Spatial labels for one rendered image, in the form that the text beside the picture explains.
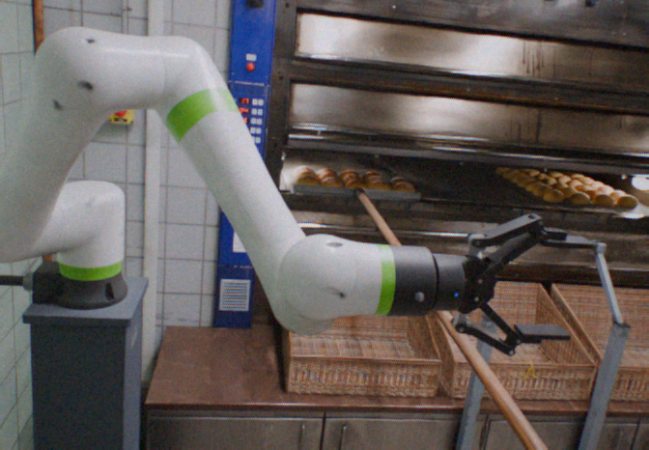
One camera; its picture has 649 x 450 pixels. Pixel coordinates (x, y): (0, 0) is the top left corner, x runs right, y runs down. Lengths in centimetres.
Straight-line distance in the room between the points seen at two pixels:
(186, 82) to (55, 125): 20
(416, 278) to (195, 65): 48
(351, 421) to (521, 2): 170
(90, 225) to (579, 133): 201
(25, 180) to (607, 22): 222
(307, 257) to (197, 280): 176
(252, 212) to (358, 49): 147
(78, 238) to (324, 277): 64
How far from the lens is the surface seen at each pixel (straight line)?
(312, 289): 68
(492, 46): 242
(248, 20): 218
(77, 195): 120
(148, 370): 263
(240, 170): 86
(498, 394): 117
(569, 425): 246
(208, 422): 210
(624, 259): 292
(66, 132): 92
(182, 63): 94
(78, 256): 125
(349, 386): 212
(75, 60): 85
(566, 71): 254
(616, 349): 229
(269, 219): 84
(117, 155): 231
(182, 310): 250
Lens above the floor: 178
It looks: 16 degrees down
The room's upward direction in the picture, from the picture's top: 6 degrees clockwise
